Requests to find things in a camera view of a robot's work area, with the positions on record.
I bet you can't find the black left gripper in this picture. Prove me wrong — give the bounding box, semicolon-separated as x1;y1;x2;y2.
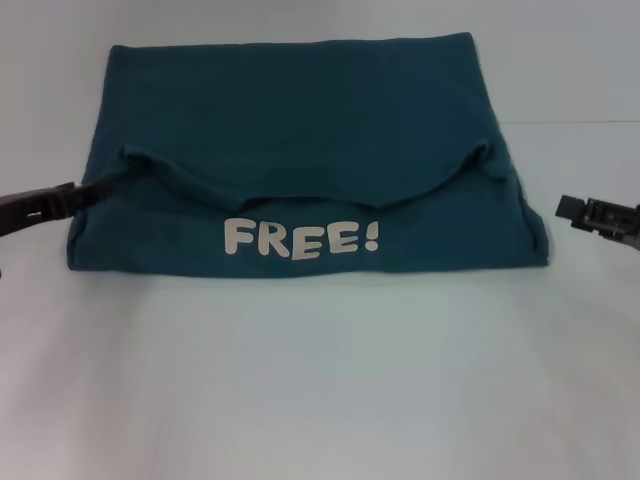
0;172;126;239

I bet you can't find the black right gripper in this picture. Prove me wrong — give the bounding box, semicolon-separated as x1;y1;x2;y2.
556;193;640;251

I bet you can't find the teal blue t-shirt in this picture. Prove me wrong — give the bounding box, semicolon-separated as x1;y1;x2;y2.
66;32;551;275

